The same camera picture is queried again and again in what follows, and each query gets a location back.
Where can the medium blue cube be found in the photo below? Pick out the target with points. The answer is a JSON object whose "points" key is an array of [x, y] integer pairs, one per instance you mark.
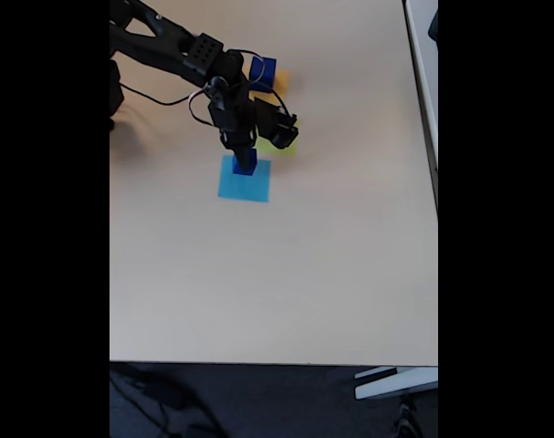
{"points": [[252, 170]]}

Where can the large blue cube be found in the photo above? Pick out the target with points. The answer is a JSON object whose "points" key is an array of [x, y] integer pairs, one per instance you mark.
{"points": [[268, 68]]}

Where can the light blue paper square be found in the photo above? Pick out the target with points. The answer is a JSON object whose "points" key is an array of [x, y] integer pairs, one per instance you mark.
{"points": [[240, 189]]}

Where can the green paper square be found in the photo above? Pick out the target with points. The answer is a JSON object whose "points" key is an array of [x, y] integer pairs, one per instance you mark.
{"points": [[288, 150]]}

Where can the orange paper square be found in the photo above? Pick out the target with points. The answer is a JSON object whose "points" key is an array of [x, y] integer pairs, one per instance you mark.
{"points": [[282, 80]]}

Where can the white neighbouring table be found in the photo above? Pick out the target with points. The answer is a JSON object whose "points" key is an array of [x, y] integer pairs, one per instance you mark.
{"points": [[425, 82]]}

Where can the dark blue object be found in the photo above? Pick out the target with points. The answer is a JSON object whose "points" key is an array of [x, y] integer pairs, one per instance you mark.
{"points": [[434, 25]]}

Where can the white table foot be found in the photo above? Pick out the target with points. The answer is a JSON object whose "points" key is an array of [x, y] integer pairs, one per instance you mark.
{"points": [[395, 383]]}

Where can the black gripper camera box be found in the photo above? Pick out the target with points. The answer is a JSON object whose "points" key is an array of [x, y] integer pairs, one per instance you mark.
{"points": [[276, 125]]}

